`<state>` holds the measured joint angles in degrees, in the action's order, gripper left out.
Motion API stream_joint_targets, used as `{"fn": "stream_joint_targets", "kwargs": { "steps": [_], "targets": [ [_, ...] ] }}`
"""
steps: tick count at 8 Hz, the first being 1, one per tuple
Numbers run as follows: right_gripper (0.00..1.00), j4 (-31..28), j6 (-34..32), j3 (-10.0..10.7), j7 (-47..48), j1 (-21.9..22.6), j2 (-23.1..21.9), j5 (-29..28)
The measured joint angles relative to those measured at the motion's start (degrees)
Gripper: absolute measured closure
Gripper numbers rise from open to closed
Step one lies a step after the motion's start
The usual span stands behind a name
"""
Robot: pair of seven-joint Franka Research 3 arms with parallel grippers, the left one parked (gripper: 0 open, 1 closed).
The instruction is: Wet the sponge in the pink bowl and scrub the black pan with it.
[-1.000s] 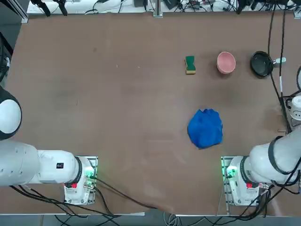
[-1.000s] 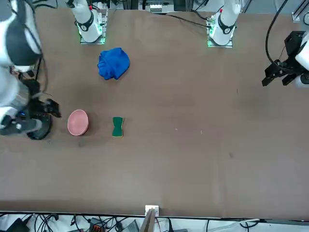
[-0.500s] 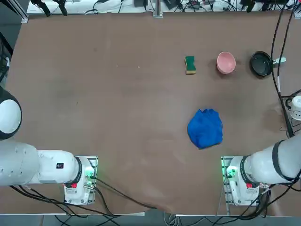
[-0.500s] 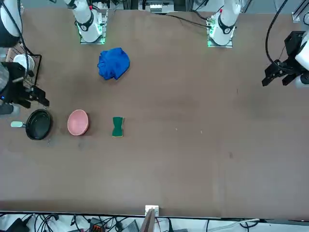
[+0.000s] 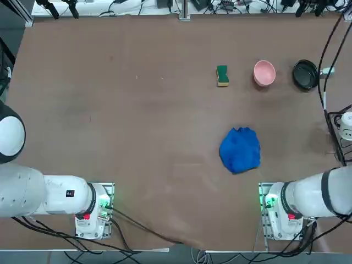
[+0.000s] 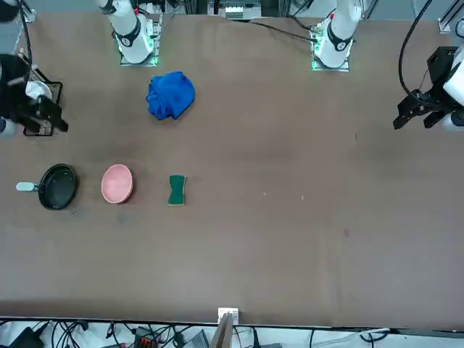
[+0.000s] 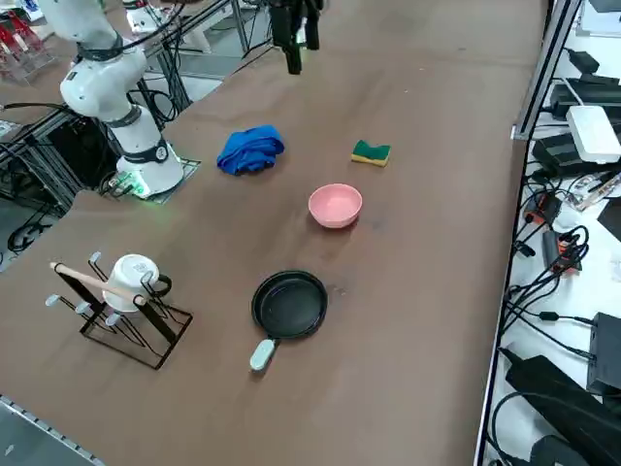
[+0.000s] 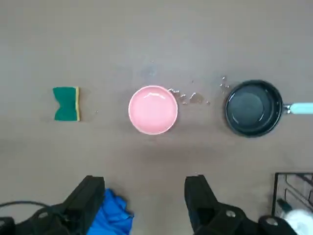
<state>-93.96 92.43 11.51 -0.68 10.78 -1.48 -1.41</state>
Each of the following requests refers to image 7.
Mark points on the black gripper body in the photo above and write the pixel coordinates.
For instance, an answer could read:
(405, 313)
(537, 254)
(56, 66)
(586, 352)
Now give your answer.
(293, 7)

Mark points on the green and yellow sponge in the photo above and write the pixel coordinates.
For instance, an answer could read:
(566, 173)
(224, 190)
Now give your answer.
(371, 153)

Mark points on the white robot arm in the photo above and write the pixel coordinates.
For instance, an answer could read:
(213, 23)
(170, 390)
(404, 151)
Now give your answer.
(97, 82)

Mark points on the pink bowl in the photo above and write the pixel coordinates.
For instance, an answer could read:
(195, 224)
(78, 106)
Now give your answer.
(335, 204)

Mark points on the blue cloth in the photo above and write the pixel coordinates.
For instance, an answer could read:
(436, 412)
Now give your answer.
(247, 150)

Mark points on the clear rack with red parts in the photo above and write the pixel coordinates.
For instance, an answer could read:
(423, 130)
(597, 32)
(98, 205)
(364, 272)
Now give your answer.
(22, 53)

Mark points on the black power adapter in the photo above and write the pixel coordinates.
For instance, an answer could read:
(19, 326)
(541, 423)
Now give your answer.
(555, 153)

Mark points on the white cup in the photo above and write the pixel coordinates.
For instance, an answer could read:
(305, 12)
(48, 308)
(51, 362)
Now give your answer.
(126, 281)

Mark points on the white flat box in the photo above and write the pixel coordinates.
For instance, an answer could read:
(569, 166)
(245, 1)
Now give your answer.
(594, 133)

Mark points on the black box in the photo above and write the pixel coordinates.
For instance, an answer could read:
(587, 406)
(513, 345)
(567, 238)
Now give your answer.
(606, 354)

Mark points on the large black bag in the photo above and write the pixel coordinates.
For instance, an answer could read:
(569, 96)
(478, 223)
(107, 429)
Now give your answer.
(558, 403)

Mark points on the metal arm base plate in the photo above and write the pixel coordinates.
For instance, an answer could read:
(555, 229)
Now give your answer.
(189, 167)

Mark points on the aluminium frame post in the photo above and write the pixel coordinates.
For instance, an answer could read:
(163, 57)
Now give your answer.
(543, 73)

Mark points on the black metal frame cart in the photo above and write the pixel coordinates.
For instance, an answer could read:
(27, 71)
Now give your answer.
(58, 145)

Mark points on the aluminium table edge rail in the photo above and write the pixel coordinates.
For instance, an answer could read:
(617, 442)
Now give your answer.
(39, 422)

